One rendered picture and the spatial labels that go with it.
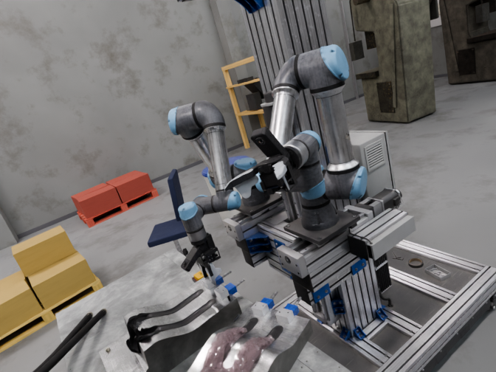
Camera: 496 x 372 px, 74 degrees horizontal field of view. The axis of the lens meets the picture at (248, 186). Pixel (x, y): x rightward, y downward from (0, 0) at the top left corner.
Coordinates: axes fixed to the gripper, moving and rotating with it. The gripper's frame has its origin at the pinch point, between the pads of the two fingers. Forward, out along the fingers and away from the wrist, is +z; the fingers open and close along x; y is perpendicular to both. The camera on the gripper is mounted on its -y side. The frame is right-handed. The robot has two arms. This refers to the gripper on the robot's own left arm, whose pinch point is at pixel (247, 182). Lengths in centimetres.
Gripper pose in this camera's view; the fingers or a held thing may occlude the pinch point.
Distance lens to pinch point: 72.6
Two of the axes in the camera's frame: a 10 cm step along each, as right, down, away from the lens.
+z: -5.1, 4.2, -7.5
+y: 3.8, 8.9, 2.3
